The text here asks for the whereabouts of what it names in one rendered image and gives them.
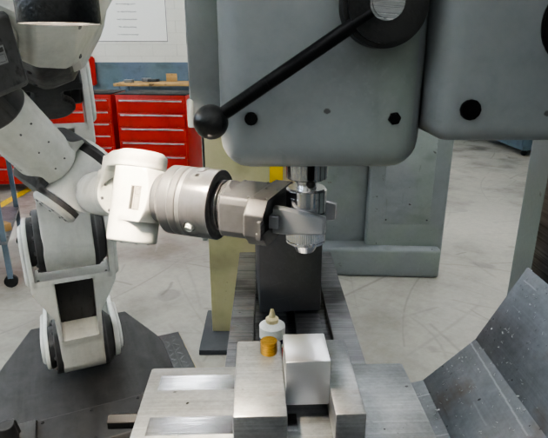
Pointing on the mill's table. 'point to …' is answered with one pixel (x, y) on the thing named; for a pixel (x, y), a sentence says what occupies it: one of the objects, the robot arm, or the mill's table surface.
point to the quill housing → (316, 89)
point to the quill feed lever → (378, 23)
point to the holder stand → (288, 277)
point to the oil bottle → (272, 328)
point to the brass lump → (269, 346)
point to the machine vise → (371, 410)
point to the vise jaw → (259, 394)
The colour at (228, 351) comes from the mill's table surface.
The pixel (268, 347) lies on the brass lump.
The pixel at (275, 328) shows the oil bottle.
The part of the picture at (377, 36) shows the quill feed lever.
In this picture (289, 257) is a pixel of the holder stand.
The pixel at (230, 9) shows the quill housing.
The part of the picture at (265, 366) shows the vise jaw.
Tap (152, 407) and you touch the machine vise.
